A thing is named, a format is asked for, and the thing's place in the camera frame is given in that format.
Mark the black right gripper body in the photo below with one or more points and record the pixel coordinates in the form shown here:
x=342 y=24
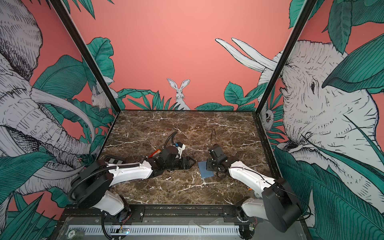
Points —
x=213 y=166

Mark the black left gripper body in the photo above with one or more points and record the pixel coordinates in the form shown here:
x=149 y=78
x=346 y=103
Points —
x=178 y=164

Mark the blue card holder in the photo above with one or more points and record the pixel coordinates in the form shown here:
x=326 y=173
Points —
x=203 y=170

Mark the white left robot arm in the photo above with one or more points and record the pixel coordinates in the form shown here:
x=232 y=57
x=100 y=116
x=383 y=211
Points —
x=91 y=189

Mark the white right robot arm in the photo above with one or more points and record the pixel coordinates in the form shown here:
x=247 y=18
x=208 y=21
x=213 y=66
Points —
x=275 y=200

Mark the black white checkerboard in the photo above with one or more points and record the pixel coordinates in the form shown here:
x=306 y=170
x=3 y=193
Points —
x=113 y=160

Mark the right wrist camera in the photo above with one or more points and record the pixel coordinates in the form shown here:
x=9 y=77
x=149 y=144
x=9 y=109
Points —
x=217 y=154

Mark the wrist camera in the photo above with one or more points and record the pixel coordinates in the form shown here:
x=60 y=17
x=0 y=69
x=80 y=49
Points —
x=180 y=147
x=217 y=154

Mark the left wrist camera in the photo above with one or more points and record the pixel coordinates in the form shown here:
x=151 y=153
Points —
x=180 y=147

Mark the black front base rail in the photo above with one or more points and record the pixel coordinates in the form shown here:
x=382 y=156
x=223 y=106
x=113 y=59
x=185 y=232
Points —
x=228 y=213

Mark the white slotted cable duct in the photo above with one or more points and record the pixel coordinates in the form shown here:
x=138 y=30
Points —
x=183 y=230

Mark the black right corner frame post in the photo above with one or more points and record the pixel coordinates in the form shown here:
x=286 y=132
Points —
x=302 y=19

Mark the black corner frame post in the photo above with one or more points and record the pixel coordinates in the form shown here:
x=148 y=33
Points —
x=302 y=19
x=67 y=21

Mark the black left corner frame post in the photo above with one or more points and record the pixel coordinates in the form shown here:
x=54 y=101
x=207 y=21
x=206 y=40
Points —
x=67 y=21

